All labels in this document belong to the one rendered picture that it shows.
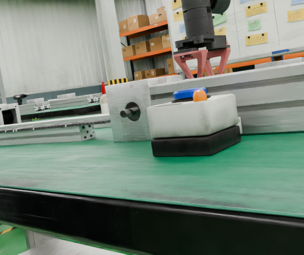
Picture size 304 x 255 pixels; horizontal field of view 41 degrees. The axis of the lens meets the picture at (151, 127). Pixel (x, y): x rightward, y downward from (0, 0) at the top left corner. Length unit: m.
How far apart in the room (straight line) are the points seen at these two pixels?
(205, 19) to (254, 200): 0.59
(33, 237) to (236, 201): 1.76
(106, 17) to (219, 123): 8.43
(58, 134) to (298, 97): 0.49
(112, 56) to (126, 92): 8.31
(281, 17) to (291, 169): 3.32
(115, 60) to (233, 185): 8.47
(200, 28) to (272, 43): 2.87
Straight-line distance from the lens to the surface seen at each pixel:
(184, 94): 0.47
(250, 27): 3.77
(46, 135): 0.87
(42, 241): 2.03
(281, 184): 0.31
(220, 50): 0.88
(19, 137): 0.95
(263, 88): 0.54
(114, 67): 8.94
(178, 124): 0.46
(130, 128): 0.66
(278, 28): 3.66
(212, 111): 0.45
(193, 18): 0.83
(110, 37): 8.79
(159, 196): 0.32
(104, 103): 1.26
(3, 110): 1.61
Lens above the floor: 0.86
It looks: 6 degrees down
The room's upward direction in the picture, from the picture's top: 9 degrees counter-clockwise
